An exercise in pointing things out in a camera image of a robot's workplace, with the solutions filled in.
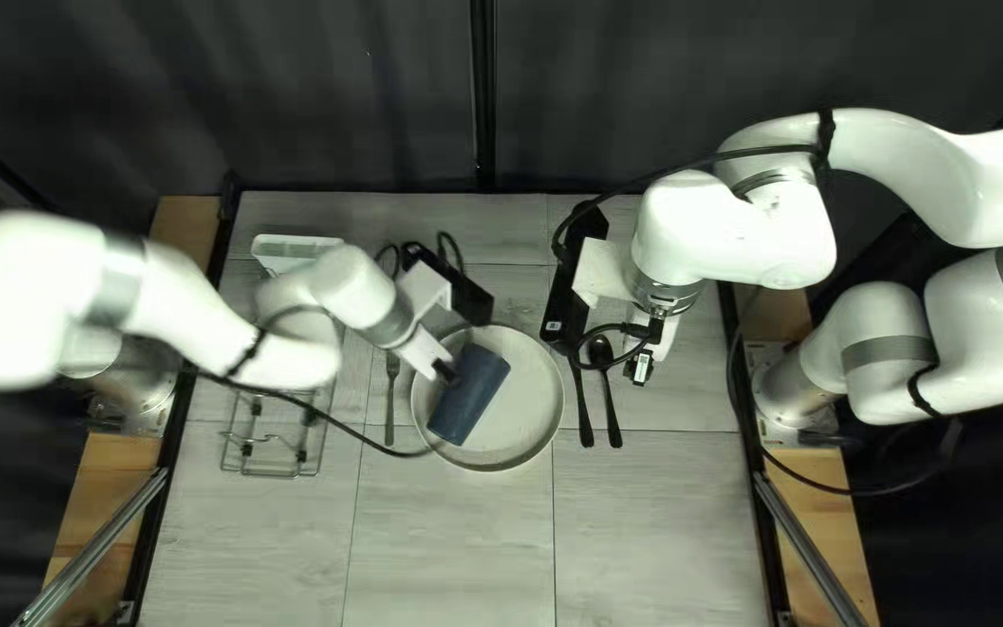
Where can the pale plate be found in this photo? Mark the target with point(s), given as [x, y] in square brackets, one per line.
[528, 409]

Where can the black knife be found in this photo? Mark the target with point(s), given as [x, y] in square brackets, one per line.
[582, 409]

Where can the white cutlery holder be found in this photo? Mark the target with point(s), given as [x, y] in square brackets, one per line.
[292, 251]

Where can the black frame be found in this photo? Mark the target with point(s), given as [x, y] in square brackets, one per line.
[482, 87]

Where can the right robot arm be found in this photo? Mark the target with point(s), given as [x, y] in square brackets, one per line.
[902, 165]

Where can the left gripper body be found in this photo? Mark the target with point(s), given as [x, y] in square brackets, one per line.
[430, 348]

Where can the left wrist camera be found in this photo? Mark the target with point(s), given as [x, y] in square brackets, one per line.
[467, 300]

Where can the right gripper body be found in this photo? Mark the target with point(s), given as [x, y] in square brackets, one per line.
[654, 335]

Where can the black fork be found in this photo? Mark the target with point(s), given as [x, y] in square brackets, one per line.
[391, 392]

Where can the dark blue cup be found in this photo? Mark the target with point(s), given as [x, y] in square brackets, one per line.
[471, 392]

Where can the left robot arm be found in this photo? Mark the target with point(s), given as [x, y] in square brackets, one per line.
[23, 296]

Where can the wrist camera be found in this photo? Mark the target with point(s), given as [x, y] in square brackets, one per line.
[467, 300]
[558, 305]

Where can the black spoon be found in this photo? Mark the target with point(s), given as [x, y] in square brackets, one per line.
[602, 353]

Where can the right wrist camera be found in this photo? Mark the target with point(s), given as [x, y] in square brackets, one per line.
[558, 305]

